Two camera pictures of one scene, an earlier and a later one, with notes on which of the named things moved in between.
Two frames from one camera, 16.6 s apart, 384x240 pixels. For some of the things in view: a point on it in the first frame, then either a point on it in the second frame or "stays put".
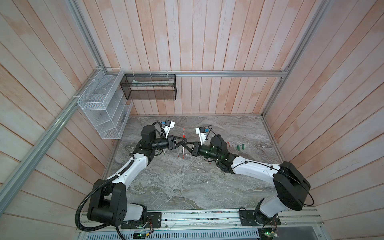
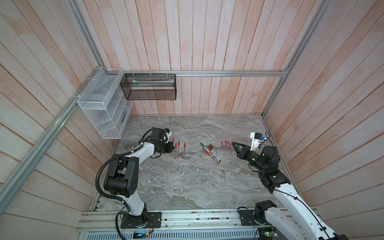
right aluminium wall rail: x=317 y=17 stays put
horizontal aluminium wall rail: x=196 y=72 stays put
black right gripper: x=196 y=148 -> x=245 y=150
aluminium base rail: x=298 y=221 stays put
